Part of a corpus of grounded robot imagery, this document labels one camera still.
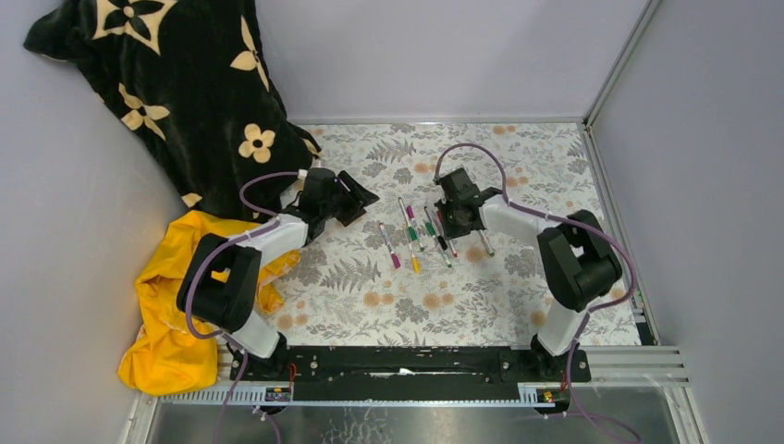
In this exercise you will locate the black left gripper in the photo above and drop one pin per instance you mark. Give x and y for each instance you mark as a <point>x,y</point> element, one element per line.
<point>364,196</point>

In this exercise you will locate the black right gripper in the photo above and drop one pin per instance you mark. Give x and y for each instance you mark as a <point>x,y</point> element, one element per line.
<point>443,205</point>

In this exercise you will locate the red cap pen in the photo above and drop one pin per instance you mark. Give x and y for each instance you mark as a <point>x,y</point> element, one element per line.
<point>442,228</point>

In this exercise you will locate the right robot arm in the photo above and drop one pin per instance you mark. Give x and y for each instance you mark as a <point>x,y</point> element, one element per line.
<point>579,263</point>

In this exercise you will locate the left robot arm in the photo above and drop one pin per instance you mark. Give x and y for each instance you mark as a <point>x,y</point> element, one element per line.
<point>218,293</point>

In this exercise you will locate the floral tablecloth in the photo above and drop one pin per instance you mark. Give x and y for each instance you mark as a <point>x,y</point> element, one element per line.
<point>344,290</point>

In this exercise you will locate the black floral blanket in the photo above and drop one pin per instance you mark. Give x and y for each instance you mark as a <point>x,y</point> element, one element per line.
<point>190,80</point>

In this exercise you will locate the yellow cloth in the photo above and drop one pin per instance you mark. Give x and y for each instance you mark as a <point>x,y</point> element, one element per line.
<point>165,358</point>

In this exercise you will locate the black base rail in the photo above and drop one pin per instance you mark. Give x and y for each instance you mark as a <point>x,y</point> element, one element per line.
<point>381,373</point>

